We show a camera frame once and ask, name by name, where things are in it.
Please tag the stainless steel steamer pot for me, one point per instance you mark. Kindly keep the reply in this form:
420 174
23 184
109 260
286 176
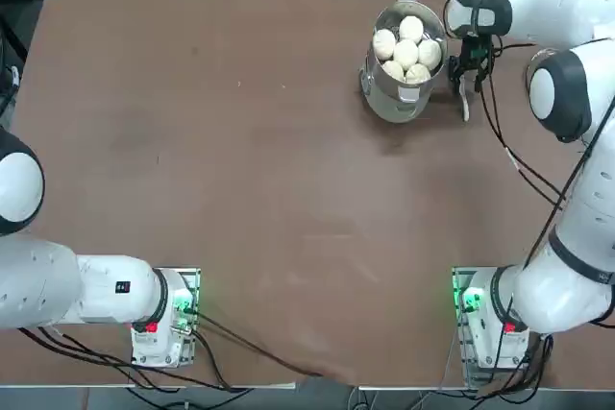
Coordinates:
384 103

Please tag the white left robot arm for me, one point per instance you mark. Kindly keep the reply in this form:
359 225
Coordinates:
48 285

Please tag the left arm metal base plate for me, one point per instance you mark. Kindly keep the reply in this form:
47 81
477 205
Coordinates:
196 280

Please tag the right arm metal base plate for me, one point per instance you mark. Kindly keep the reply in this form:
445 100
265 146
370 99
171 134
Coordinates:
460 333

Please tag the white steamed bun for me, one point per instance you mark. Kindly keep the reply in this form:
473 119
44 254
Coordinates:
393 69
410 28
384 44
429 55
406 52
418 74

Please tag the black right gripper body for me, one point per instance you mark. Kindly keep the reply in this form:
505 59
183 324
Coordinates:
463 45

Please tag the white ceramic soup spoon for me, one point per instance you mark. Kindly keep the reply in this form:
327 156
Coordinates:
465 107

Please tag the glass pot lid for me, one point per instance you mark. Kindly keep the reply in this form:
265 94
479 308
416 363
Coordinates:
545 55

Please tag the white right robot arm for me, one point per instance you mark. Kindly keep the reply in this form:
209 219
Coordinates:
552 11

